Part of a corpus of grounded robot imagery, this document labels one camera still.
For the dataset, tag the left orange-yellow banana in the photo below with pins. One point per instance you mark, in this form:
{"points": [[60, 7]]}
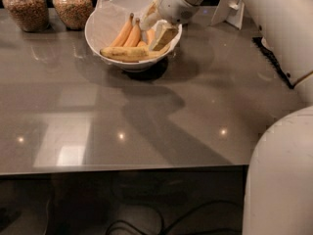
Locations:
{"points": [[123, 34]]}

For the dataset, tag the white sign stand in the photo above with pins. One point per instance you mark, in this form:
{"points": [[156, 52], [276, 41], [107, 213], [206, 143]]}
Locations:
{"points": [[230, 12]]}

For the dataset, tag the spotted yellow banana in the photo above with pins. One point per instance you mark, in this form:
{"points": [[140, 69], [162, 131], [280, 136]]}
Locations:
{"points": [[132, 54]]}

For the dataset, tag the glass cereal jar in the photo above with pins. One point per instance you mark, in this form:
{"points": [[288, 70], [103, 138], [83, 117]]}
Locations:
{"points": [[73, 13], [29, 15]]}

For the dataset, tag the small hidden banana piece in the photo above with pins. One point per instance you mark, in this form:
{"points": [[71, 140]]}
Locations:
{"points": [[141, 43]]}

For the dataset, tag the white ceramic bowl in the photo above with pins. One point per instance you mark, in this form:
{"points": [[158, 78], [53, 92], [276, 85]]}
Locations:
{"points": [[143, 65]]}

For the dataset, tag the orange-yellow banana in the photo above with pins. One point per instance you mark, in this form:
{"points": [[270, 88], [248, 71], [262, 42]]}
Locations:
{"points": [[150, 35], [134, 36], [123, 34]]}

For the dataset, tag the middle orange-yellow banana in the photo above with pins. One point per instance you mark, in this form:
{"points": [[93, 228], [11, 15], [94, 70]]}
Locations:
{"points": [[134, 36]]}

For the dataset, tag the black rubber mat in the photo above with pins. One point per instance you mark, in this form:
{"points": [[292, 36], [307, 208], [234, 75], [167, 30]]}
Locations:
{"points": [[270, 57]]}

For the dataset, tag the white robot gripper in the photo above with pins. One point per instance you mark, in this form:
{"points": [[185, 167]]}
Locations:
{"points": [[173, 4]]}

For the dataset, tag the white paper bowl liner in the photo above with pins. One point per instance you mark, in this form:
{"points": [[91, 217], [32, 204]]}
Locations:
{"points": [[109, 17]]}

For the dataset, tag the right orange-yellow banana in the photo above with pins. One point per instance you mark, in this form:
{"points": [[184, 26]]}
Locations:
{"points": [[150, 35]]}

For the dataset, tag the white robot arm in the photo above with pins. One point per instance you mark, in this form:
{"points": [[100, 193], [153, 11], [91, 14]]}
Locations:
{"points": [[279, 180]]}

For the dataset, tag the far left glass cereal jar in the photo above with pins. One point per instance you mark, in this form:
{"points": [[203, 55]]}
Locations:
{"points": [[29, 15]]}

